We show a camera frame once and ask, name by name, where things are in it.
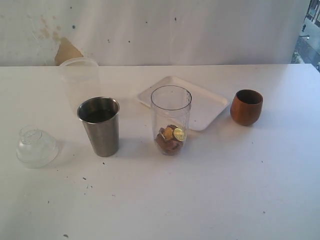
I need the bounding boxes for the clear drinking glass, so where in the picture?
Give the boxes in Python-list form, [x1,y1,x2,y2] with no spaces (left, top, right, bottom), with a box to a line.
[150,85,192,155]

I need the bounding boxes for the copper coins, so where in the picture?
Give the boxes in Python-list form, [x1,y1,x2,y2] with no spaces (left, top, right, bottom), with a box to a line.
[155,124,185,156]

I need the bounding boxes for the gold coin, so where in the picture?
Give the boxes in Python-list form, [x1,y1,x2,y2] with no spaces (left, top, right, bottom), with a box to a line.
[173,127,186,142]

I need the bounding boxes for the stainless steel cup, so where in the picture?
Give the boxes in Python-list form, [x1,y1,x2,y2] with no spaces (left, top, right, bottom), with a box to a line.
[77,96,120,158]

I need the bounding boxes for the brown wooden cup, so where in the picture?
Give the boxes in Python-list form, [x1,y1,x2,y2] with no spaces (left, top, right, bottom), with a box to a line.
[230,89,263,126]

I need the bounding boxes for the clear dome lid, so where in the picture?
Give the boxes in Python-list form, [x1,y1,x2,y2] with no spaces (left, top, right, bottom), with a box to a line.
[16,125,59,169]

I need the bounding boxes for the white rectangular tray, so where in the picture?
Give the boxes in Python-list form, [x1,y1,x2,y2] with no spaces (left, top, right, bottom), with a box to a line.
[137,76,230,132]

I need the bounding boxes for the translucent plastic container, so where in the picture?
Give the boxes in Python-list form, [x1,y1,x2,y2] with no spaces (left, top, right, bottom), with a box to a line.
[58,57,102,115]

